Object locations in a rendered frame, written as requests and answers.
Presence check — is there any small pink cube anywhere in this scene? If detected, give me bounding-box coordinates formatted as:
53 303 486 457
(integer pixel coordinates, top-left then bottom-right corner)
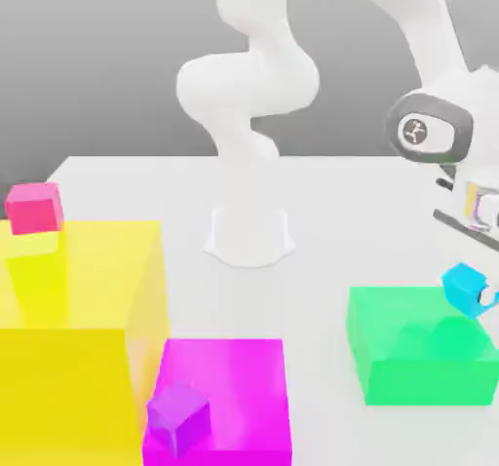
4 181 64 236

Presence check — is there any large green box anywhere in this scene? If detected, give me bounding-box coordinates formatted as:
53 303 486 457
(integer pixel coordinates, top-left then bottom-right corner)
345 286 499 408

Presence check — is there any large magenta box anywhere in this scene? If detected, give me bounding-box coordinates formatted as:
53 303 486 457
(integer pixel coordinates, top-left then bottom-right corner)
141 337 293 466

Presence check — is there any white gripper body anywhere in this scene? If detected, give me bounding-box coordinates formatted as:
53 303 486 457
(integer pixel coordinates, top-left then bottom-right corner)
431 207 499 285

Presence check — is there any small yellow cube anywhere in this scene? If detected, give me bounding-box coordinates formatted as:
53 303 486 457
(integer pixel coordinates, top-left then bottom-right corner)
0 230 68 320

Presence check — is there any small purple cube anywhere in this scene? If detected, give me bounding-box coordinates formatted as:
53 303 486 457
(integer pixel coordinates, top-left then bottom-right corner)
145 381 212 459

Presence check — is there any small cyan cube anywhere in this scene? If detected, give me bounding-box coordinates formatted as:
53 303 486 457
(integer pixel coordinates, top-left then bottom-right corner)
440 261 499 320

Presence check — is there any large yellow box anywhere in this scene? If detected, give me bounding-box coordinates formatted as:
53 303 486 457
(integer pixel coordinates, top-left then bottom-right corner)
0 218 171 466

